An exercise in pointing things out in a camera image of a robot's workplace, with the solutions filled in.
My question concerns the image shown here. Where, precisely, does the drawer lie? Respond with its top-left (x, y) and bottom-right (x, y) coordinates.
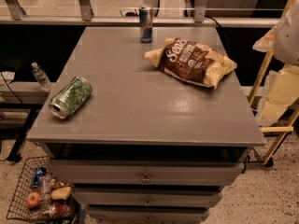
top-left (74, 189), bottom-right (222, 208)
top-left (49, 160), bottom-right (243, 186)
top-left (87, 207), bottom-right (209, 223)

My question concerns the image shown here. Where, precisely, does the green soda can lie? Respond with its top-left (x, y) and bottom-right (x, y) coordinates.
top-left (49, 76), bottom-right (93, 119)

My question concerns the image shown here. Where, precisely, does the clear bottle in basket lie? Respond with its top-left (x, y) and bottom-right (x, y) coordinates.
top-left (39, 175), bottom-right (51, 202)

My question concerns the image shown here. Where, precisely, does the blue can in basket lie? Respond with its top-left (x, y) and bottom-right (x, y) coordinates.
top-left (31, 167), bottom-right (47, 188)

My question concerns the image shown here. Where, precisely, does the dark side table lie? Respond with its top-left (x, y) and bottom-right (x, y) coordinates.
top-left (0, 81), bottom-right (49, 162)

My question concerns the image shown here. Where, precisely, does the wooden easel frame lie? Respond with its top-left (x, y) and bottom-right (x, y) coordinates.
top-left (249, 0), bottom-right (299, 167)

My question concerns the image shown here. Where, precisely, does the red apple in basket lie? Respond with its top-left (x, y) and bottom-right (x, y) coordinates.
top-left (26, 192), bottom-right (40, 208)

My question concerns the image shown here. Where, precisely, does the clear plastic water bottle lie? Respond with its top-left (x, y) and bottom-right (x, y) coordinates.
top-left (32, 63), bottom-right (51, 92)

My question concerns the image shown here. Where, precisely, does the wire basket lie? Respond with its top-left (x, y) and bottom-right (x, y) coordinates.
top-left (7, 156), bottom-right (78, 224)

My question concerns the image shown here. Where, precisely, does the brown chip bag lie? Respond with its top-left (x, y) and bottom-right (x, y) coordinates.
top-left (145, 38), bottom-right (237, 89)

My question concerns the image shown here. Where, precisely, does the top drawer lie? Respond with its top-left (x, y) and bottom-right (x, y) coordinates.
top-left (49, 160), bottom-right (243, 186)

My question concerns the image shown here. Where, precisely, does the red snack bag in basket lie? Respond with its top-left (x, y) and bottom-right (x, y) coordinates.
top-left (49, 203), bottom-right (75, 218)

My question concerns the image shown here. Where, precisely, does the grey drawer cabinet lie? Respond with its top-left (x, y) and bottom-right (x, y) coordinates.
top-left (28, 27), bottom-right (264, 211)

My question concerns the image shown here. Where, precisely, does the bottom drawer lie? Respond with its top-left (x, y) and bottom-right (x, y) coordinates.
top-left (87, 207), bottom-right (209, 223)

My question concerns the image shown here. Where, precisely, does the yellow sponge in basket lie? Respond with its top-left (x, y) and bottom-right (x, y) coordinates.
top-left (50, 187), bottom-right (71, 201)

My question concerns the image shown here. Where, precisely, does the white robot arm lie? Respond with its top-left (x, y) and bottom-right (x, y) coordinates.
top-left (273, 0), bottom-right (299, 64)

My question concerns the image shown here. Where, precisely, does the blue energy drink can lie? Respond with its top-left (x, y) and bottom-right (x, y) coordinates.
top-left (139, 6), bottom-right (152, 43)

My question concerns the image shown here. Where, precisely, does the middle drawer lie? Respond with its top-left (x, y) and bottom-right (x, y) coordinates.
top-left (74, 189), bottom-right (222, 208)

